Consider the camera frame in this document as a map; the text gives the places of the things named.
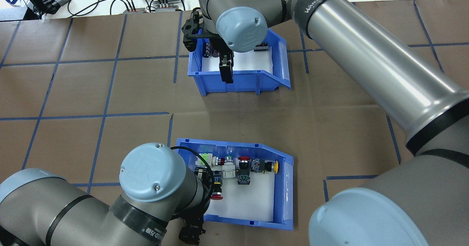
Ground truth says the red mushroom button yellow body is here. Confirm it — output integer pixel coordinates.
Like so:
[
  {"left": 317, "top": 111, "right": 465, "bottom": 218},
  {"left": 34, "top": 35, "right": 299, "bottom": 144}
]
[{"left": 210, "top": 180, "right": 224, "bottom": 201}]

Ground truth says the black push button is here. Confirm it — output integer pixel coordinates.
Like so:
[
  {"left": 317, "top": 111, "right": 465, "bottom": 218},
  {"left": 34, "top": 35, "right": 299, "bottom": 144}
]
[{"left": 194, "top": 167, "right": 223, "bottom": 183}]

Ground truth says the red mushroom button black body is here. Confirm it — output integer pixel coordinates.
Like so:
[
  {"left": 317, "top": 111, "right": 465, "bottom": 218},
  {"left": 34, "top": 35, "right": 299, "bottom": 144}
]
[{"left": 236, "top": 156, "right": 252, "bottom": 185}]

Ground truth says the white push button green head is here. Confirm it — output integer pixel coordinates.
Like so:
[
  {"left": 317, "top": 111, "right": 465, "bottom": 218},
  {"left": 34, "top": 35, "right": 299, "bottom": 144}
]
[{"left": 222, "top": 154, "right": 237, "bottom": 179}]

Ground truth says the blue bin with push buttons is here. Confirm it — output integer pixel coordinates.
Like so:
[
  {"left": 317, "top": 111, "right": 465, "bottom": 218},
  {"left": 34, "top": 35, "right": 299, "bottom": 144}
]
[{"left": 175, "top": 138, "right": 294, "bottom": 231}]

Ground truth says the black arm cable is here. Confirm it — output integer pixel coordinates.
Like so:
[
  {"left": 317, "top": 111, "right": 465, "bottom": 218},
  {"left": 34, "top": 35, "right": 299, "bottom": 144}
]
[{"left": 170, "top": 146, "right": 215, "bottom": 217}]

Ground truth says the yellow head push button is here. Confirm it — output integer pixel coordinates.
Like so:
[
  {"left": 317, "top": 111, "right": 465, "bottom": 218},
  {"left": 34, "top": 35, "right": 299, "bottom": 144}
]
[{"left": 252, "top": 159, "right": 280, "bottom": 174}]

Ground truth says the blue bin with black components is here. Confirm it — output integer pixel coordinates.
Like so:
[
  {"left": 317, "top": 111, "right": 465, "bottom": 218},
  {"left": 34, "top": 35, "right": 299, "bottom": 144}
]
[{"left": 188, "top": 28, "right": 292, "bottom": 96}]

